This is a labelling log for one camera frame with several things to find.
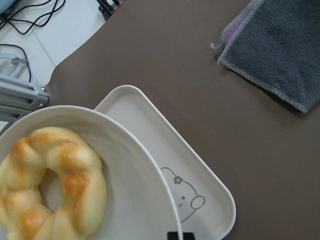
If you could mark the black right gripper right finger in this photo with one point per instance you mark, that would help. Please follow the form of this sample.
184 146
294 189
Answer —
188 236

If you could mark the aluminium frame post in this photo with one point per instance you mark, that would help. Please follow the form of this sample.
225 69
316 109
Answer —
19 98

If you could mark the cream rabbit tray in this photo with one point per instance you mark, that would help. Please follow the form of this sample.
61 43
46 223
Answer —
204 204

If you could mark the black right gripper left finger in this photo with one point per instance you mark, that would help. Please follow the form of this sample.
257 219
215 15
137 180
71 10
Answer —
172 235

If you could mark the twisted glazed donut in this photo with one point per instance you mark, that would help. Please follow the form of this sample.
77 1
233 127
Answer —
82 187

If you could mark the grey folded cloth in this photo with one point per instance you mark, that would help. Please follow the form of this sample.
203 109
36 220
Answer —
275 44

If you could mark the white plate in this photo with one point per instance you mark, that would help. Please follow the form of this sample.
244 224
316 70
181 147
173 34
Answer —
139 203

